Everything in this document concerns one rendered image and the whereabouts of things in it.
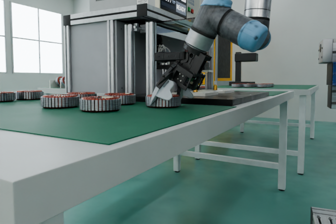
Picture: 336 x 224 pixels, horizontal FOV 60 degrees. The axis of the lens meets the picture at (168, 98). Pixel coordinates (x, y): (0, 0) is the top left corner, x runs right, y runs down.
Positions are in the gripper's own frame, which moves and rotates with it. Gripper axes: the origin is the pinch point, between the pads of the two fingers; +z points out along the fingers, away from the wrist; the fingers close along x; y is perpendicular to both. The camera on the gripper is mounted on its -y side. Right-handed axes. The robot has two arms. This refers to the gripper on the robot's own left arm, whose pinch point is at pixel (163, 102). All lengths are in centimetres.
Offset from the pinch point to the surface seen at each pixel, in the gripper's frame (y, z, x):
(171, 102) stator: 4.0, -2.5, -2.1
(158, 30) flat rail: -27.1, -14.6, 17.5
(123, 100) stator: -11.6, 6.4, -4.7
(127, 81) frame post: -25.9, 7.6, 10.4
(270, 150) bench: 5, 64, 193
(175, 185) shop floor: -26, 103, 110
